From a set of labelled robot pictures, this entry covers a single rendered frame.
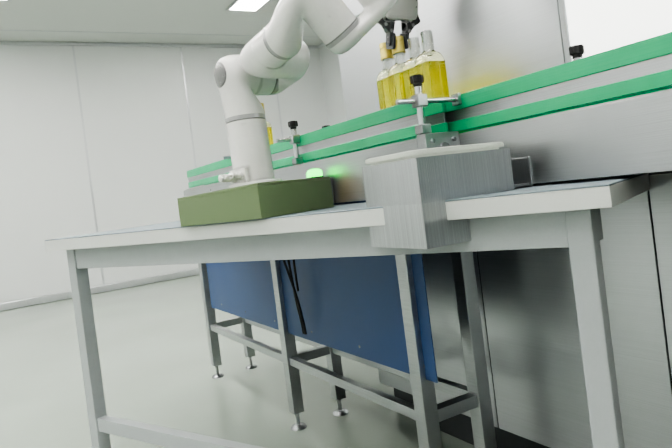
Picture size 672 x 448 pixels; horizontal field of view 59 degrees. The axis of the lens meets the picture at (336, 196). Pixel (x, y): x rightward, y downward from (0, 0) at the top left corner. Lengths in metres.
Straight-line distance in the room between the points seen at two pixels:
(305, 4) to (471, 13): 0.50
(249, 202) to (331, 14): 0.42
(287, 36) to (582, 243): 0.68
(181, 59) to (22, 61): 1.68
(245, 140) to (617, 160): 0.78
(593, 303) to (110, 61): 6.66
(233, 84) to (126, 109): 5.82
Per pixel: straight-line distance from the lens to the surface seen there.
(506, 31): 1.50
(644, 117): 1.06
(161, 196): 7.17
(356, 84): 2.05
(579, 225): 1.02
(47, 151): 7.03
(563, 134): 1.15
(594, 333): 1.05
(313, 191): 1.41
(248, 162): 1.39
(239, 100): 1.41
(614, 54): 1.12
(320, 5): 1.24
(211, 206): 1.38
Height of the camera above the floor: 0.79
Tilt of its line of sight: 1 degrees down
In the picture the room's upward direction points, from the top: 7 degrees counter-clockwise
